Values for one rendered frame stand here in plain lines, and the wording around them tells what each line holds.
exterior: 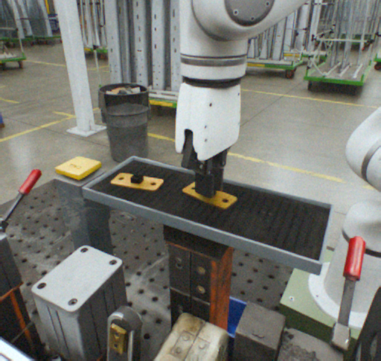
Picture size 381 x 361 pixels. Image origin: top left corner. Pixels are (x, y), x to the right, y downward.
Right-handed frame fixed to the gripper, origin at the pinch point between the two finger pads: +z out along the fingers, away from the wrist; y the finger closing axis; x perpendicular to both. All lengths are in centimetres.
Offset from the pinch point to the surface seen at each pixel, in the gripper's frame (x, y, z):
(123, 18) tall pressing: -360, -297, -7
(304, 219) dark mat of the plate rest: 14.2, -3.4, 2.8
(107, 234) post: -23.2, 4.1, 19.8
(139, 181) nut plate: -10.9, 4.6, 2.1
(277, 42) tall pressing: -293, -678, 48
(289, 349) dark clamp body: 19.0, 10.3, 11.0
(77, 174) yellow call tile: -22.5, 8.7, 2.9
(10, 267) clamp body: -29.6, 21.4, 19.7
